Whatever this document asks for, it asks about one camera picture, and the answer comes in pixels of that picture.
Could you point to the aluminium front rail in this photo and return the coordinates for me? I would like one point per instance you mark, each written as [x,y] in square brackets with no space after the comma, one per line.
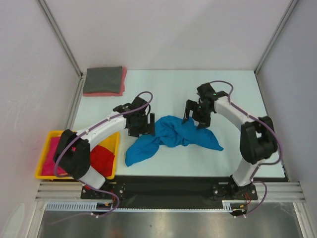
[71,191]

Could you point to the red t-shirt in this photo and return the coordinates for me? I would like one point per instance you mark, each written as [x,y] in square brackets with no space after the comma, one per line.
[101,159]

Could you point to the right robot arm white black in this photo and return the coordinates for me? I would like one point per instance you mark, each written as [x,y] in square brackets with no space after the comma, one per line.
[257,142]

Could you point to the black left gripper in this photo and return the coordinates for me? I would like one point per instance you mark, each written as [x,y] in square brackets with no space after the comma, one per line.
[148,128]

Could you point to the folded grey t-shirt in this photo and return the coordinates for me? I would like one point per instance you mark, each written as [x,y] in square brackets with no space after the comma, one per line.
[103,79]

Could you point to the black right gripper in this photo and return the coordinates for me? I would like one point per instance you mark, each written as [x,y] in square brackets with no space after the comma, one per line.
[191,105]

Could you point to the blue t-shirt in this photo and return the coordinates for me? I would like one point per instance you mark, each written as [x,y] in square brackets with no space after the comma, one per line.
[171,132]

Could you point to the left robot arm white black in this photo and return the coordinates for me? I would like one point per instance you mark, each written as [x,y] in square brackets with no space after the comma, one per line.
[73,152]

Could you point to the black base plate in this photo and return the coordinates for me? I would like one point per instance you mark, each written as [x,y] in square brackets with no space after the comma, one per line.
[159,189]

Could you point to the folded salmon pink t-shirt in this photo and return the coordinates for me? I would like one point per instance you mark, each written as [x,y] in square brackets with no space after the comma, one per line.
[109,94]

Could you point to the grey slotted cable duct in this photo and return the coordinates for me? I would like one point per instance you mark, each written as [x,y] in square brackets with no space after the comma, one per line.
[213,206]

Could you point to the right aluminium frame post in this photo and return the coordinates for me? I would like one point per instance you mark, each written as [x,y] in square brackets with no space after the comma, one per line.
[276,35]

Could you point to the magenta t-shirt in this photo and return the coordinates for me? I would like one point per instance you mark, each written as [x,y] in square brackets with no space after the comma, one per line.
[49,164]

